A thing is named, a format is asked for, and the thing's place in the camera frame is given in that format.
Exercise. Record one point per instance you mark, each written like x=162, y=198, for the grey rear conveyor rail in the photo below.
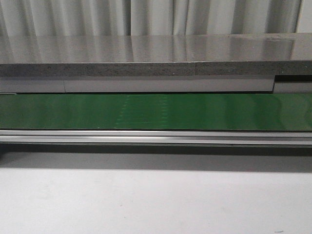
x=160, y=84

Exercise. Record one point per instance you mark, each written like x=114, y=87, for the aluminium front conveyor rail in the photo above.
x=157, y=137

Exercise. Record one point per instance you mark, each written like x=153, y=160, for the grey stone slab shelf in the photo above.
x=190, y=55

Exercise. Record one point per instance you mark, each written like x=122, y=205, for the green conveyor belt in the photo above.
x=225, y=112

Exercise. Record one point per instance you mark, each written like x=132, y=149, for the white pleated curtain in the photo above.
x=146, y=17

